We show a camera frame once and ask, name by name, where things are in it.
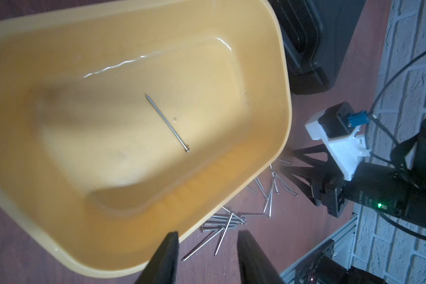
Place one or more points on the black plastic tool case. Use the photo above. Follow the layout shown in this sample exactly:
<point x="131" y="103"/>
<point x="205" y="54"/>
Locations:
<point x="316" y="36"/>

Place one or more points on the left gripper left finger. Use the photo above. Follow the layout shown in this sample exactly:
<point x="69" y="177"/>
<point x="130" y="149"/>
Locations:
<point x="162" y="267"/>

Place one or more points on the steel nail bundle nail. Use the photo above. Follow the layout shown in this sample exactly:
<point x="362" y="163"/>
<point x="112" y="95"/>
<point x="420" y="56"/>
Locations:
<point x="211" y="224"/>

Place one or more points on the steel nail long lower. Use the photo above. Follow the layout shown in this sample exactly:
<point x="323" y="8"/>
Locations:
<point x="202" y="244"/>

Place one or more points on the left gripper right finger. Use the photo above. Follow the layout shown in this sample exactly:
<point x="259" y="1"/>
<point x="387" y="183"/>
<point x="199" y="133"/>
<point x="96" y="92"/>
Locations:
<point x="254" y="266"/>

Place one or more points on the aluminium front rail frame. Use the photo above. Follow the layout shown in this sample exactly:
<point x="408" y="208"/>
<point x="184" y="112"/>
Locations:
<point x="344" y="240"/>

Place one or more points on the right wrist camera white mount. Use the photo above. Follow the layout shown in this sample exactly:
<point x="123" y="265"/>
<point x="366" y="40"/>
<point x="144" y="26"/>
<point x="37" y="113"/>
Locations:
<point x="338" y="128"/>

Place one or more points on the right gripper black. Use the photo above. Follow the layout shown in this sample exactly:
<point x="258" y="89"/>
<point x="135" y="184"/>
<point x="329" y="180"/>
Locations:
<point x="374" y="186"/>

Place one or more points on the yellow plastic storage box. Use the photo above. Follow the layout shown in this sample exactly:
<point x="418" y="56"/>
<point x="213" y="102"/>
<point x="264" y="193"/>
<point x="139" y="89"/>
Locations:
<point x="89" y="169"/>

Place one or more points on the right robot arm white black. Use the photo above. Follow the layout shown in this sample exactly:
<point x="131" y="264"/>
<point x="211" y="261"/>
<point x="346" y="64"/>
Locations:
<point x="408" y="158"/>

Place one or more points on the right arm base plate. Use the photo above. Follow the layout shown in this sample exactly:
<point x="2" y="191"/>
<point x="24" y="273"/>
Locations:
<point x="320" y="268"/>

